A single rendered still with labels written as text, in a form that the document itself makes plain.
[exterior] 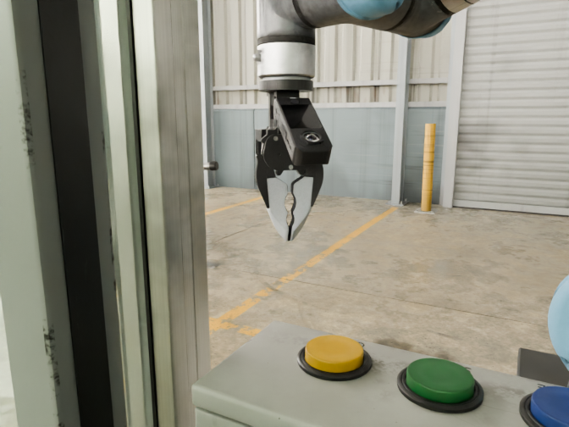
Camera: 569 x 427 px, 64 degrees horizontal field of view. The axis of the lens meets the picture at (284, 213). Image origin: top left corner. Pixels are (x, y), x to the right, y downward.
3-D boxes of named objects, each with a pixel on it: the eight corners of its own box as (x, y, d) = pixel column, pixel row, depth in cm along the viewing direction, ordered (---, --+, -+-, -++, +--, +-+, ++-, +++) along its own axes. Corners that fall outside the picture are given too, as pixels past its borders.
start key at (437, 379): (398, 410, 28) (400, 380, 28) (412, 378, 31) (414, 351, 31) (467, 430, 26) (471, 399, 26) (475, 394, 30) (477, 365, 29)
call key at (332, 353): (295, 380, 31) (295, 353, 31) (318, 354, 35) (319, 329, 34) (350, 396, 29) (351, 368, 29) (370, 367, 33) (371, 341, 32)
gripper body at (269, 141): (304, 169, 68) (305, 84, 66) (320, 175, 60) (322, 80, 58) (253, 169, 67) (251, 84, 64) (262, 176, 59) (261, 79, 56)
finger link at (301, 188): (302, 231, 68) (302, 169, 66) (312, 241, 63) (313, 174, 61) (281, 232, 68) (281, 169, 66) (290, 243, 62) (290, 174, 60)
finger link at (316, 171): (320, 204, 63) (320, 140, 62) (323, 206, 62) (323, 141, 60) (286, 206, 62) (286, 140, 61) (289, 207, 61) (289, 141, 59)
